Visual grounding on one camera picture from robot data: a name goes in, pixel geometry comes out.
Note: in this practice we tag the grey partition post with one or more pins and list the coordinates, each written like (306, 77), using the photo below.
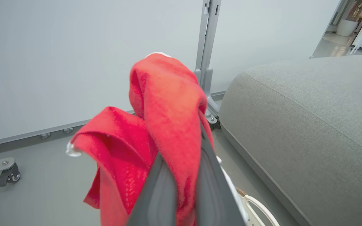
(207, 59)

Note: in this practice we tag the white plant pot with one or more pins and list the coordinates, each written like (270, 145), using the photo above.
(346, 27)

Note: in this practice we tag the white partition panel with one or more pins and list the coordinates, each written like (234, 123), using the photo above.
(74, 62)
(262, 37)

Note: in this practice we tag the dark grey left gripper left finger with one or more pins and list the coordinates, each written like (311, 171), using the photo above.
(157, 201)

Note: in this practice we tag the red knitted garment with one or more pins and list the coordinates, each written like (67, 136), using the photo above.
(168, 125)

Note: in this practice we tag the grey fabric sofa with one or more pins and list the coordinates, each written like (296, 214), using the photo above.
(309, 135)

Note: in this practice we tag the grey caster foot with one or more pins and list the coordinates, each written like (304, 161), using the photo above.
(2, 171)

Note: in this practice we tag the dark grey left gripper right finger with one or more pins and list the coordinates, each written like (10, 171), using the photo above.
(214, 194)

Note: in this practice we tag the white laundry basket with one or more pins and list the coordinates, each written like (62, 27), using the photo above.
(258, 210)

